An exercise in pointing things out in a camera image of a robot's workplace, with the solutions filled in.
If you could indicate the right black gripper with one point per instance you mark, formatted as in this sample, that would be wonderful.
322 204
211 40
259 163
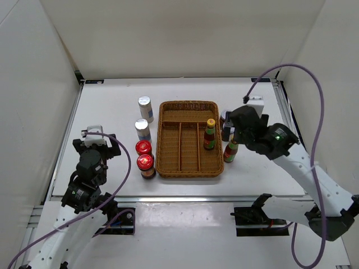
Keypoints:
228 122

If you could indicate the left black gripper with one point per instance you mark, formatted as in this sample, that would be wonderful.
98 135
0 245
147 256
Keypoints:
114 151

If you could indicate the yellow-cap sauce bottle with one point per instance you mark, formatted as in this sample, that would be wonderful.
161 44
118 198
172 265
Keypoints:
209 135
230 151

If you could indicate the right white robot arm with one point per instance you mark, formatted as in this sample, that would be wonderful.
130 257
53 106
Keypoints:
332 210

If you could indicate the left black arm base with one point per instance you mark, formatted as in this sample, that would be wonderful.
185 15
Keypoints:
120 222

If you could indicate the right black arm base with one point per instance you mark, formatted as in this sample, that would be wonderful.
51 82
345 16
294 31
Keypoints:
251 223

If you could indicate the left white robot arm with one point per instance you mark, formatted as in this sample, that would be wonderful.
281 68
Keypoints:
84 209

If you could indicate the near white-lid paste jar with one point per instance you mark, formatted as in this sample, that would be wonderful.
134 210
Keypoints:
227 133

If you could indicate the white-lid paste jar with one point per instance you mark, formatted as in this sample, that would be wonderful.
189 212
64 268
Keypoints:
223 117
227 133

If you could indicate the far white-lid paste jar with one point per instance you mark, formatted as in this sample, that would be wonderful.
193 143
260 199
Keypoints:
223 117

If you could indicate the far red-lid sauce jar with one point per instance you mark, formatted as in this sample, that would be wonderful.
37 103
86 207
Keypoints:
143 147

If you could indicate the red-lid sauce jar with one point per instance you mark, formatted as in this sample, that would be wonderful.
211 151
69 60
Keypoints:
145 163
143 147

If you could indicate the near red-lid sauce jar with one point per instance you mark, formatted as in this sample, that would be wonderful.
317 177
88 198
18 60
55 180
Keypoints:
145 163

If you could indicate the near silver-lid spice jar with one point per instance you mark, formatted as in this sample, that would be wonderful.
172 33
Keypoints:
143 130

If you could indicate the silver-lid spice jar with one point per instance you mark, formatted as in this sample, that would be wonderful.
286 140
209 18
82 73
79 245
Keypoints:
146 110
143 130

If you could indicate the right dark table label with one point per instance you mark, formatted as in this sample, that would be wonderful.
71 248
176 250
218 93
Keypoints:
265 80

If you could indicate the dark table label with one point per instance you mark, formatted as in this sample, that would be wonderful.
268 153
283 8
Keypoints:
265 80
94 82

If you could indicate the brown wicker divided basket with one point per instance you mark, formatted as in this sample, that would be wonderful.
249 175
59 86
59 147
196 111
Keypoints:
180 151

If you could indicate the far silver-lid spice jar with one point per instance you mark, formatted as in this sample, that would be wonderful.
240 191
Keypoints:
146 110

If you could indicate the left dark table label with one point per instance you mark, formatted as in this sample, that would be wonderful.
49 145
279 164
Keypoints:
94 82

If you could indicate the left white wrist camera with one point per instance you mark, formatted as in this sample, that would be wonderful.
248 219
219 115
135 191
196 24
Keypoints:
93 139

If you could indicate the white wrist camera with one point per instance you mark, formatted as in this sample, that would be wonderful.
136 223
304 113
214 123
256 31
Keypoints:
257 102
93 139

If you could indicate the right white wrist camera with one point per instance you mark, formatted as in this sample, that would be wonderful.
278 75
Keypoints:
257 102

